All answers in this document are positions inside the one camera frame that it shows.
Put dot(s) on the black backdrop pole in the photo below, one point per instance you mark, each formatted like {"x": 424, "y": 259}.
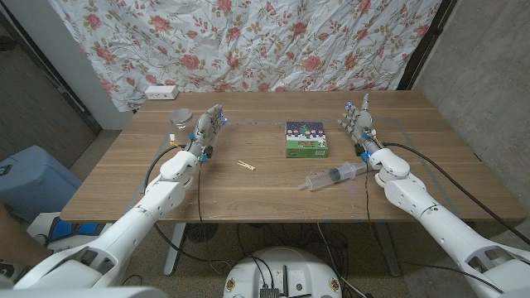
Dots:
{"x": 426, "y": 43}

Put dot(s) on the grey table leg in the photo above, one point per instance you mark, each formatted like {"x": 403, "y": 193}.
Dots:
{"x": 389, "y": 248}

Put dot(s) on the blue storage bin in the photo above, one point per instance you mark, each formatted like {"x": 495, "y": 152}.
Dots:
{"x": 33, "y": 182}

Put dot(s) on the white table leg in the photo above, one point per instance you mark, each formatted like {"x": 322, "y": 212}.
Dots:
{"x": 174, "y": 248}

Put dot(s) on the black floor fan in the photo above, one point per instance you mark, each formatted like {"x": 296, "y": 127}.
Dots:
{"x": 201, "y": 232}

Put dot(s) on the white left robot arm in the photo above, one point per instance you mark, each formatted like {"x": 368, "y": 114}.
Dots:
{"x": 124, "y": 232}

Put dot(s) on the white power strip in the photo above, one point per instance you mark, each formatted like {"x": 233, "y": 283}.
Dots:
{"x": 161, "y": 92}

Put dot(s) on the clear plastic syringe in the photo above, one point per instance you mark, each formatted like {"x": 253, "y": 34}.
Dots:
{"x": 327, "y": 177}

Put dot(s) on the wooden clothespin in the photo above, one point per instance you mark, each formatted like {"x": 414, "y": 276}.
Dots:
{"x": 246, "y": 166}

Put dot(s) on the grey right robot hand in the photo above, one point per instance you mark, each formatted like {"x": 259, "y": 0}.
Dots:
{"x": 363, "y": 128}

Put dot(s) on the clear glass jar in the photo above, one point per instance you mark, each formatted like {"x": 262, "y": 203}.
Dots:
{"x": 181, "y": 116}

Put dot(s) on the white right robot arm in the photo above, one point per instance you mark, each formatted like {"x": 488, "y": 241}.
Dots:
{"x": 435, "y": 219}

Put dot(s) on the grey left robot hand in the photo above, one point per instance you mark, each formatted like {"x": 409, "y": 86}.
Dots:
{"x": 205, "y": 130}

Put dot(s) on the green cartoon puzzle box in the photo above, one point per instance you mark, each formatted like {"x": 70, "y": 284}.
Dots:
{"x": 306, "y": 140}

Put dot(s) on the person's bare leg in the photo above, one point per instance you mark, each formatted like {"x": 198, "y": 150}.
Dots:
{"x": 20, "y": 240}

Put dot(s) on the floral backdrop cloth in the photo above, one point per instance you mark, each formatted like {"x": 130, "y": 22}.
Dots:
{"x": 248, "y": 41}

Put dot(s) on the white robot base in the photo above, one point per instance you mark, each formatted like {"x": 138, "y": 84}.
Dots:
{"x": 290, "y": 265}

